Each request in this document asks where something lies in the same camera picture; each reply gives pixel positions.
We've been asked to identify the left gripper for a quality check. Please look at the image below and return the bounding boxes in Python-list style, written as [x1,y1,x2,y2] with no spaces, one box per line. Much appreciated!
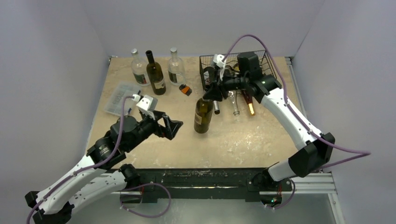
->
[126,109,183,151]

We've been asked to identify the green bottle silver cap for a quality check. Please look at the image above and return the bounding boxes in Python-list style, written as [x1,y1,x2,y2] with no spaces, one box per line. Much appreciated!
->
[203,66,221,115]

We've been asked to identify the clear glass bottle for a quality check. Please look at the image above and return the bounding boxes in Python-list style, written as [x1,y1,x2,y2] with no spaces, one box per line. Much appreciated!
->
[168,47,185,86]
[131,49,150,86]

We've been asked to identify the dark green wine bottle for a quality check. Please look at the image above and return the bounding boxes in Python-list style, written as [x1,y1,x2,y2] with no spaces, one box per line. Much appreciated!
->
[145,50,166,95]

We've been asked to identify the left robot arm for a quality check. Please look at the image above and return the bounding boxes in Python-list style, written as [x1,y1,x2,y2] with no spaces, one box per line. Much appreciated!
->
[25,111,183,224]

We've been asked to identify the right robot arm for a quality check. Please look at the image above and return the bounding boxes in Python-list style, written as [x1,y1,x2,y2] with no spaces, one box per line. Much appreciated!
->
[203,52,335,190]

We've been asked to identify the clear slim empty bottle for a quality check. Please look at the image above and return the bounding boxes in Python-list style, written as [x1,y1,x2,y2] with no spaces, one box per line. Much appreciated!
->
[228,91,240,116]

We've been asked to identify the red bottle gold cap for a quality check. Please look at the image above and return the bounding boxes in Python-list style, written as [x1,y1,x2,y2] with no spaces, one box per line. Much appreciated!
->
[241,90,255,116]

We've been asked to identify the orange hex key set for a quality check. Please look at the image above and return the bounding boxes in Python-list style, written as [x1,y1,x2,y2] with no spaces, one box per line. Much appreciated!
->
[179,84,192,96]

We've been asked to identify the clear plastic organizer box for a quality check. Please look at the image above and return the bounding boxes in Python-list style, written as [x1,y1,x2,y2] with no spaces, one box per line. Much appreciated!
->
[103,81,141,116]

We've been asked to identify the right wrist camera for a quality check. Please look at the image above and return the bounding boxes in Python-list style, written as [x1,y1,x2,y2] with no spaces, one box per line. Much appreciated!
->
[211,54,226,80]

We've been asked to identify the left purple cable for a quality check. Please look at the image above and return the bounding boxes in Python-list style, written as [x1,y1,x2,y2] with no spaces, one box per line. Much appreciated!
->
[26,95,172,224]

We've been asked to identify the purple cable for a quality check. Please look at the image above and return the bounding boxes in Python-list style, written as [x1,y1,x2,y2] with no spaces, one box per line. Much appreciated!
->
[26,95,172,224]
[221,34,371,211]

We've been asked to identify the black wire wine rack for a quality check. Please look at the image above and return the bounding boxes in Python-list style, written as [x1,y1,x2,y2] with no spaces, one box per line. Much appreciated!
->
[210,50,282,103]

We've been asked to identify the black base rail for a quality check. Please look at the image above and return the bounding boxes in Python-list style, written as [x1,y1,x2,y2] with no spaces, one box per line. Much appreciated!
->
[108,168,295,205]

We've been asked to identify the aluminium frame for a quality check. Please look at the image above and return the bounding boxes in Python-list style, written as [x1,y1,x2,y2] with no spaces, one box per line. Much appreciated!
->
[56,56,346,224]

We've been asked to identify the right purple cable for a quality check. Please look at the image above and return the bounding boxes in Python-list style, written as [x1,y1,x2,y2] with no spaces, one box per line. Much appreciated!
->
[221,34,371,211]

